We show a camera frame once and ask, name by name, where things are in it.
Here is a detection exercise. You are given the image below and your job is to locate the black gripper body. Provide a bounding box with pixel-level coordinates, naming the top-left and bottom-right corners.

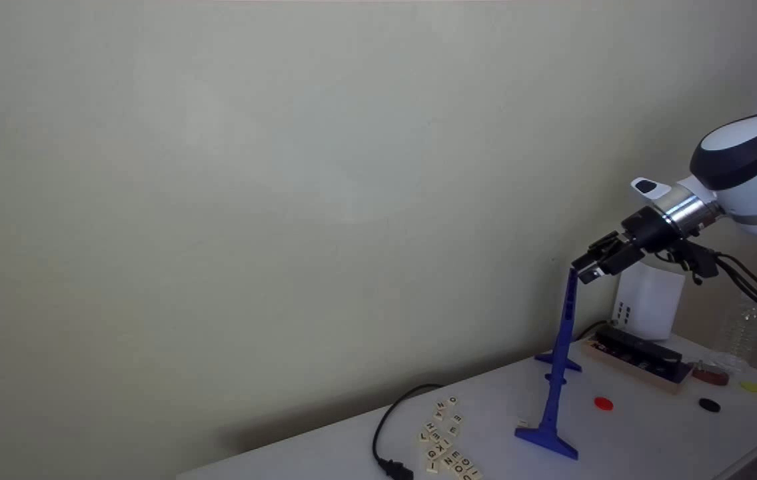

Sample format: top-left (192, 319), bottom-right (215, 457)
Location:
top-left (607, 208), bottom-right (680, 264)

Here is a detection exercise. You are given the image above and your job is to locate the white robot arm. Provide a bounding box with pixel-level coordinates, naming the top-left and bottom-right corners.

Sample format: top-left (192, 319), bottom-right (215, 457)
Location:
top-left (572, 113), bottom-right (757, 283)

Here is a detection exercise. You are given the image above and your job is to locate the white speaker box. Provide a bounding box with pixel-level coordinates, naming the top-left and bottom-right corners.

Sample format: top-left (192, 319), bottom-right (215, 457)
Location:
top-left (613, 264), bottom-right (684, 341)

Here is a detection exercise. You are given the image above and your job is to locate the black remote control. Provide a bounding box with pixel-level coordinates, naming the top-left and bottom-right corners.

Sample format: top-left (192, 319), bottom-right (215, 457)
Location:
top-left (595, 328), bottom-right (687, 377)

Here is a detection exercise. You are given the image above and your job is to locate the clear plastic bottle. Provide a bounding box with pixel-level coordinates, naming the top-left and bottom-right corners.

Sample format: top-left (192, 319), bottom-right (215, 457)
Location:
top-left (733, 307), bottom-right (757, 357)

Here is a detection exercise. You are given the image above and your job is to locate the black game disc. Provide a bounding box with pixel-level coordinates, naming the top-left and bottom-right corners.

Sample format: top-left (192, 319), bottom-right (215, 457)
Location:
top-left (697, 396), bottom-right (719, 412)

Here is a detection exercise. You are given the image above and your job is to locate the blue connect four grid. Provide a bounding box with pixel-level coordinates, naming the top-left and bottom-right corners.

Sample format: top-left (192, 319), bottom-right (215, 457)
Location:
top-left (515, 268), bottom-right (579, 457)

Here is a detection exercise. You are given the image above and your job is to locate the pile of letter tiles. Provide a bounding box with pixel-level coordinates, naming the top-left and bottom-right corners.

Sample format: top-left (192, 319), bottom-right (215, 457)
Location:
top-left (417, 396), bottom-right (484, 480)

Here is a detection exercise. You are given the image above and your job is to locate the robot cable bundle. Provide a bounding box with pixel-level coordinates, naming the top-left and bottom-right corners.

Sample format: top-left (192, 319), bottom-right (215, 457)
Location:
top-left (661, 236), bottom-right (757, 324)

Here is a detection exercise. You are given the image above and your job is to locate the black cable on table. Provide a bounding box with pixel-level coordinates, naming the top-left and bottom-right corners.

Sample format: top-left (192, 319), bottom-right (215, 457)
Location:
top-left (369, 381), bottom-right (444, 480)

